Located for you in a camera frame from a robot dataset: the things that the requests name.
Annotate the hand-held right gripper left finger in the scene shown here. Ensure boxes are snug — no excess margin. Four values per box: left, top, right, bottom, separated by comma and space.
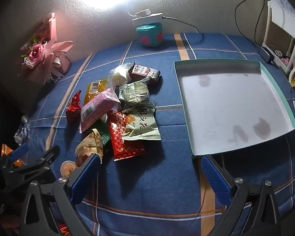
20, 154, 101, 236

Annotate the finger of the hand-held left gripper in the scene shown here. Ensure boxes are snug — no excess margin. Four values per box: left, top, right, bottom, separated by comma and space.
0, 143, 30, 168
5, 145, 61, 190

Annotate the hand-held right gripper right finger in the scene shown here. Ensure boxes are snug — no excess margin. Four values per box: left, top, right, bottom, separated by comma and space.
200, 154, 283, 236

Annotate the round jelly cup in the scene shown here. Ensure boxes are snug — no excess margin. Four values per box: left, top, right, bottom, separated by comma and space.
60, 160, 78, 177

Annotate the beige snack packet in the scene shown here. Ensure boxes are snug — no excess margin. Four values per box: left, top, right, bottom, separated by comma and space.
75, 128, 104, 166

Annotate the dark green snack packet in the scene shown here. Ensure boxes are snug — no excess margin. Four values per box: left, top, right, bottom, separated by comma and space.
91, 120, 111, 144

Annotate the red patterned snack packet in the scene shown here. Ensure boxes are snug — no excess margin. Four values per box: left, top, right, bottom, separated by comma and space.
108, 111, 147, 161

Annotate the small red snack packet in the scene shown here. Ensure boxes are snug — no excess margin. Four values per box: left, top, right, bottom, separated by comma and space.
65, 90, 83, 126

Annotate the pink snack packet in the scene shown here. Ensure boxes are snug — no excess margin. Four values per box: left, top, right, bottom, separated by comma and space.
79, 88, 122, 134

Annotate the white tray with teal rim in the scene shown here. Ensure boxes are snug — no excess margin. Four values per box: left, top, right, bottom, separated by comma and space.
173, 58, 295, 156

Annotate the light green persimmon snack packet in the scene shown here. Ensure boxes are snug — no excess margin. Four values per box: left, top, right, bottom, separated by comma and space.
122, 102, 161, 142

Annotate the yellow snack packet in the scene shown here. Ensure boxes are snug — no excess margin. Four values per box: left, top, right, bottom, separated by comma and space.
84, 79, 109, 106

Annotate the teal and white snack packet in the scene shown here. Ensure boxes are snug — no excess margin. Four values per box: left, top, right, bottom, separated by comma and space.
118, 82, 151, 104

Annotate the clear-wrapped white pastry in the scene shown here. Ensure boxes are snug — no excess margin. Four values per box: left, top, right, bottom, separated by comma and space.
109, 63, 136, 88

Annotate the maroon snack packet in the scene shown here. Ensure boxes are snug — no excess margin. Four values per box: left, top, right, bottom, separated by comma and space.
128, 63, 161, 85

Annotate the orange packet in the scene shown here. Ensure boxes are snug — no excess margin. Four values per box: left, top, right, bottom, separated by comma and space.
1, 144, 21, 168

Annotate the blue and white crumpled wrapper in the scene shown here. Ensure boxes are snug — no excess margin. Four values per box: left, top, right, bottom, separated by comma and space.
13, 115, 30, 144

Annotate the blue plaid cloth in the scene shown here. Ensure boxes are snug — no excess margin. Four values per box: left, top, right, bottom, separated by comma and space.
15, 32, 295, 236

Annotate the black power adapter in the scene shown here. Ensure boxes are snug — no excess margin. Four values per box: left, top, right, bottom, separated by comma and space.
258, 46, 276, 65

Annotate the teal cube box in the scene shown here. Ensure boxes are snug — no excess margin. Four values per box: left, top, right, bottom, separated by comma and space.
136, 23, 164, 48

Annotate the white power strip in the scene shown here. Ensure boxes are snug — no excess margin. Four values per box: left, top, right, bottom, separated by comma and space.
132, 12, 165, 27

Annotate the white rack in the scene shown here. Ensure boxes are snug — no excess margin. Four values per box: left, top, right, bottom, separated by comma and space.
263, 0, 295, 82

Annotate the white cable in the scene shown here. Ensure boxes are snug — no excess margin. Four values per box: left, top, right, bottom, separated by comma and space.
162, 16, 205, 43

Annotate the black cable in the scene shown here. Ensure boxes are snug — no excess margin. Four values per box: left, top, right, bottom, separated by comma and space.
234, 0, 267, 48

